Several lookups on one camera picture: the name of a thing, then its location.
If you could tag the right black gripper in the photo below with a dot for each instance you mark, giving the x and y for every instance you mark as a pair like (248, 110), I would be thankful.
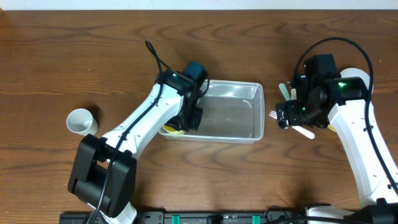
(286, 109)

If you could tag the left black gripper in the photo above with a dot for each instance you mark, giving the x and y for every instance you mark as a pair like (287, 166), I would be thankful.
(189, 119)

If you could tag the yellow plastic bowl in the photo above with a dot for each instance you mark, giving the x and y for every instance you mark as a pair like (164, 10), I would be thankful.
(330, 127)

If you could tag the yellow plastic cup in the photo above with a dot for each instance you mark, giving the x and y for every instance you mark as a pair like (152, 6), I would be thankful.
(171, 130)

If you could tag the clear plastic storage container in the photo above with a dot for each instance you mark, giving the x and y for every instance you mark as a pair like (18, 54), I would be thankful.
(233, 112)

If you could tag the grey plastic cup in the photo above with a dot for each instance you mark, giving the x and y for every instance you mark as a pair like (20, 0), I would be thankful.
(81, 121)

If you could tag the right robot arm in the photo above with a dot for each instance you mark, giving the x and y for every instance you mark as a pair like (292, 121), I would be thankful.
(324, 97)

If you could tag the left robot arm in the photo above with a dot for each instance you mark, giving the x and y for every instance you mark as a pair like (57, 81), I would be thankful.
(104, 169)

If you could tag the mint green plastic spoon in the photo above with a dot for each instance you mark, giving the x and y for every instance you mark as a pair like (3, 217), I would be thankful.
(283, 89)

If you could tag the pink plastic fork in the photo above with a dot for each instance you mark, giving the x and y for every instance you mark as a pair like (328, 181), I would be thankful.
(301, 130)

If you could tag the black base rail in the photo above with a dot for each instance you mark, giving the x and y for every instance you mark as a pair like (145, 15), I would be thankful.
(214, 218)

